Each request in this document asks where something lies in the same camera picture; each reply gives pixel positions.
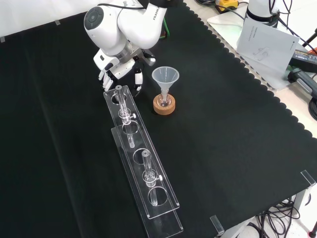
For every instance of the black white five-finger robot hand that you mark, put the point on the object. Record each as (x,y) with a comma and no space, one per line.
(121,70)

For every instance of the clear plastic funnel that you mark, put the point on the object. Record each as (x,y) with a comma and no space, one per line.
(165,77)

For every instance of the clear acrylic funnel stand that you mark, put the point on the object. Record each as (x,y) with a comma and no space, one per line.
(153,188)

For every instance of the small round-bottom glass flask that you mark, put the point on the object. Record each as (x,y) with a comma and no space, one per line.
(164,100)

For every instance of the grey tape piece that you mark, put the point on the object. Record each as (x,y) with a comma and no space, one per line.
(2,39)
(57,22)

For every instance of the black bench cloth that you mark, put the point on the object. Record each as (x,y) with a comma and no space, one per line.
(223,124)

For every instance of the yellow stop button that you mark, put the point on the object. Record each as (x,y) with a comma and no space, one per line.
(227,3)

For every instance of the pale white board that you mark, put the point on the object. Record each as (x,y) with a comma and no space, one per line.
(267,47)

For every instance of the clear cloth clamp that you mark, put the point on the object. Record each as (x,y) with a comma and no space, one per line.
(217,225)
(308,179)

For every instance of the black power supply box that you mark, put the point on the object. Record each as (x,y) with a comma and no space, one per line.
(305,56)

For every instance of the black tripod leg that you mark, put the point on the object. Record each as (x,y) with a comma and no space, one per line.
(309,38)

